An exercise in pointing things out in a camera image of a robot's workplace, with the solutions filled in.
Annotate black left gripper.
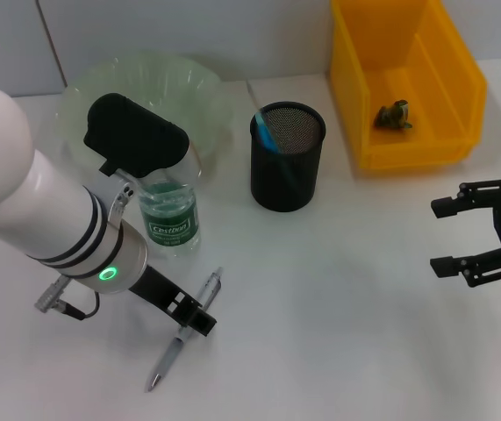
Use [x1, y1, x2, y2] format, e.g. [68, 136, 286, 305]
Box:
[128, 265, 218, 339]

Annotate grey white ballpoint pen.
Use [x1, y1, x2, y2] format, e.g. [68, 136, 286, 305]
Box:
[144, 266, 225, 393]

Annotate clear green-label water bottle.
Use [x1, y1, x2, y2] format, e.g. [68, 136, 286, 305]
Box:
[137, 168, 202, 260]

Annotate green plastic wrapper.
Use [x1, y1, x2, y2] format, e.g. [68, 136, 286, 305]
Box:
[373, 99, 414, 132]

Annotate blue sheathed scissors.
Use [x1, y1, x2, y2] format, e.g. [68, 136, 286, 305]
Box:
[254, 109, 299, 196]

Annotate clear plastic ruler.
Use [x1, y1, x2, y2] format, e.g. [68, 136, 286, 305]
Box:
[245, 78, 277, 141]

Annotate black mesh pen holder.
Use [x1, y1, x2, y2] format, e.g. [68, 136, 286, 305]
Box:
[249, 101, 326, 213]

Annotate pale green glass fruit bowl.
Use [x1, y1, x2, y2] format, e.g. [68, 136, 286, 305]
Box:
[54, 51, 236, 176]

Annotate yellow plastic bin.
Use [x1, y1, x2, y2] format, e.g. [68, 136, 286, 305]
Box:
[329, 0, 489, 174]

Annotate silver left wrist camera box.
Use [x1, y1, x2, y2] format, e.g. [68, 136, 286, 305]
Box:
[82, 91, 204, 182]

